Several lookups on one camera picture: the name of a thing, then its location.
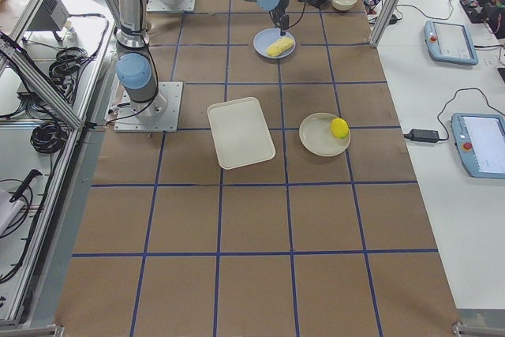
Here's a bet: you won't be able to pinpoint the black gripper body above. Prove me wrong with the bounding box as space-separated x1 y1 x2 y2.
271 0 289 18

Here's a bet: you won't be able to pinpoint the light blue plate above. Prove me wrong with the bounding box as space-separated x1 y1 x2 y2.
253 28 296 59

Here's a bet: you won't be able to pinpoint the yellow bread loaf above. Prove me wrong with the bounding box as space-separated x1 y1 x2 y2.
266 36 295 57

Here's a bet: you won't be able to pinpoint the white shallow bowl plate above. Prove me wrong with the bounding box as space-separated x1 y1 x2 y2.
299 113 350 157

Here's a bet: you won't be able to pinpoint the yellow lemon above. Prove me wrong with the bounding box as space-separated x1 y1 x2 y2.
330 118 350 139

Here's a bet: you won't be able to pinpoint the white rectangular tray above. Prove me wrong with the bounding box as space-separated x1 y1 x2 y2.
207 97 276 170

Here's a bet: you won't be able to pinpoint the blue teach pendant far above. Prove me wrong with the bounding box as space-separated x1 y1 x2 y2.
424 20 479 66

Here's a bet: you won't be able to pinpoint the blue teach pendant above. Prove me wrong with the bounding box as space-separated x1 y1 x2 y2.
424 20 479 66
451 113 504 179

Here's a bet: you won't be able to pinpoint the black power brick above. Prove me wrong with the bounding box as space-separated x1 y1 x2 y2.
409 129 440 143

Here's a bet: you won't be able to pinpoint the grey control box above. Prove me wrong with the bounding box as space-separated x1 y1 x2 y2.
27 0 69 43

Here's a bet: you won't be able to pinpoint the blue teach pendant near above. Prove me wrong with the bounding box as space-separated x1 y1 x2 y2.
451 113 504 179

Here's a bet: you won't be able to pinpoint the coiled black cables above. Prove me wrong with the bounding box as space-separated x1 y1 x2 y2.
31 47 98 155

